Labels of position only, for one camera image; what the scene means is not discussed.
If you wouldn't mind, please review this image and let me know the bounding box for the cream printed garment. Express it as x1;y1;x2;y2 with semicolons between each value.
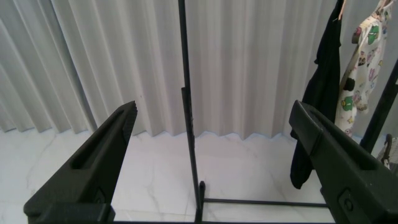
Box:
334;0;394;138

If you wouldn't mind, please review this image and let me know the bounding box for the white curtain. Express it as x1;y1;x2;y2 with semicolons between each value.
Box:
0;0;398;140

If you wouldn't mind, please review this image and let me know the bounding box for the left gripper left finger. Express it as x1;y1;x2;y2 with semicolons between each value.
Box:
23;100;139;223

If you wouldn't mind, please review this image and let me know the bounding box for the black clothes rack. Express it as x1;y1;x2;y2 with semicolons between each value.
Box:
177;0;398;224

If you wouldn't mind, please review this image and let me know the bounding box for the white laundry basket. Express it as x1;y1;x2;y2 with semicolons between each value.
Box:
376;133;398;170

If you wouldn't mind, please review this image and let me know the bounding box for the black short-sleeved shirt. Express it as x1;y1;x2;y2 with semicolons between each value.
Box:
289;0;346;190

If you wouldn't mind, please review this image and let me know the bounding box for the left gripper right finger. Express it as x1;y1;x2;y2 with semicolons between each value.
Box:
288;100;398;223

